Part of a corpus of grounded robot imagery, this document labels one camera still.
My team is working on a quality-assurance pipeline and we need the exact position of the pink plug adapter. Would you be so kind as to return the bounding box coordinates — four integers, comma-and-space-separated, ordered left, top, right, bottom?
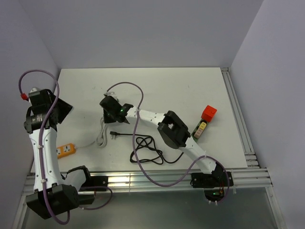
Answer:
193, 128, 203, 139

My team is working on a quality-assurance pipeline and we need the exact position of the red cube plug adapter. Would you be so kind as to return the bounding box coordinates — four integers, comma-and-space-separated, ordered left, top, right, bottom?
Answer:
201, 105, 217, 122

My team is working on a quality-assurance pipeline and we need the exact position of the yellow plug adapter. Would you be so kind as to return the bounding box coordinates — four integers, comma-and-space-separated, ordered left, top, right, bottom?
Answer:
199, 122, 207, 130

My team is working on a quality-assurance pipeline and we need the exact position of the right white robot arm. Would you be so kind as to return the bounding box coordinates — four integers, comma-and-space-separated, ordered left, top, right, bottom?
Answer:
100, 95, 229, 187

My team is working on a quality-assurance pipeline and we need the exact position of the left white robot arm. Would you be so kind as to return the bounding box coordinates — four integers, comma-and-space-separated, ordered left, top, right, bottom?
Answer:
24, 87, 93, 219

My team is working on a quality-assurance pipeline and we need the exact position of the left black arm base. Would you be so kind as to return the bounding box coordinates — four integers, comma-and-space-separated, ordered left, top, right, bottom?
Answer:
78, 176, 108, 205

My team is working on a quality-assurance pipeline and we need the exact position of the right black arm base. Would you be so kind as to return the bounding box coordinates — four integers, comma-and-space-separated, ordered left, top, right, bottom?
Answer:
190, 172, 234, 203

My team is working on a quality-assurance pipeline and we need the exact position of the green power strip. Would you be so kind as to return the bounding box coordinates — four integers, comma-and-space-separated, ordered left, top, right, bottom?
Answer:
191, 119, 208, 142

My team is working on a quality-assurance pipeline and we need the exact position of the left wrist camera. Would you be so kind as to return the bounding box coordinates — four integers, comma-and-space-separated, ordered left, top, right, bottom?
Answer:
20, 87, 41, 102

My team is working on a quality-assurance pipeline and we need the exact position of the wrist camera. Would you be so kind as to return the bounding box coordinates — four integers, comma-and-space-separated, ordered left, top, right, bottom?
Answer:
104, 91, 118, 100
20, 87, 41, 102

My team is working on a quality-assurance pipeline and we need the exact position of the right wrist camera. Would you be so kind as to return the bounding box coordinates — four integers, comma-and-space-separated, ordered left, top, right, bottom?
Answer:
104, 91, 118, 100

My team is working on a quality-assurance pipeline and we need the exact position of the black power cord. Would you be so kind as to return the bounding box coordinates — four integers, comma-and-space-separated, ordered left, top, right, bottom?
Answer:
109, 131, 185, 165

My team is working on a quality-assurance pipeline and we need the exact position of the white coiled cable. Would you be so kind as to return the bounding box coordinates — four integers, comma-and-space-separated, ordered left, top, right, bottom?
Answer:
76, 116, 108, 148

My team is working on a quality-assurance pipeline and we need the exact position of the aluminium mounting rail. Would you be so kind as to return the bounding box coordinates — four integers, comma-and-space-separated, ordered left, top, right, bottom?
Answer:
22, 168, 272, 196

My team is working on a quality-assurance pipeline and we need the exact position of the aluminium side frame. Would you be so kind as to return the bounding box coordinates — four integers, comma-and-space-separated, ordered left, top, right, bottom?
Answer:
221, 68, 287, 229

